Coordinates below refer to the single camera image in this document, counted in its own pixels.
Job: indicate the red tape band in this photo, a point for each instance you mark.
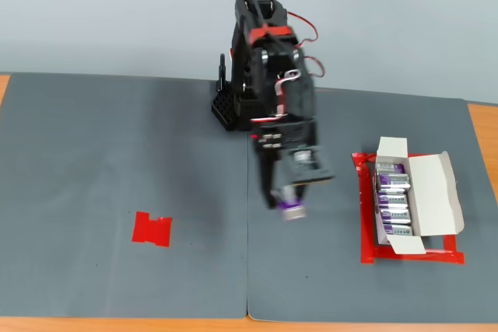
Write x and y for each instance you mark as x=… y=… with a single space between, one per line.
x=272 y=32

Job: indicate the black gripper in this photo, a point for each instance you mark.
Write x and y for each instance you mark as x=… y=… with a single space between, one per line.
x=269 y=141

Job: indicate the black table clamp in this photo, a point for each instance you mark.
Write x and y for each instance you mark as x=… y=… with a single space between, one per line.
x=222 y=71

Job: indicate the grey mat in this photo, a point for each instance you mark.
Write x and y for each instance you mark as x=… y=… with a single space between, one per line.
x=311 y=262
x=78 y=192

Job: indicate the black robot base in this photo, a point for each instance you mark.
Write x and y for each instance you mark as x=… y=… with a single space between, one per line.
x=225 y=110

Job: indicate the red tape frame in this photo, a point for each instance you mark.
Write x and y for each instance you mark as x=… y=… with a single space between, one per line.
x=365 y=231

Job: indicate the red tape patch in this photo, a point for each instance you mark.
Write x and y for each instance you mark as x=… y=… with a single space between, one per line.
x=149 y=229

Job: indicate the white cardboard box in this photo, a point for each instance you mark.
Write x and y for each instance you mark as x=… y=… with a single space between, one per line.
x=432 y=196

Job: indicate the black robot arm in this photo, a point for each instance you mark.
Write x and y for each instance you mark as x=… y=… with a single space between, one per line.
x=268 y=67

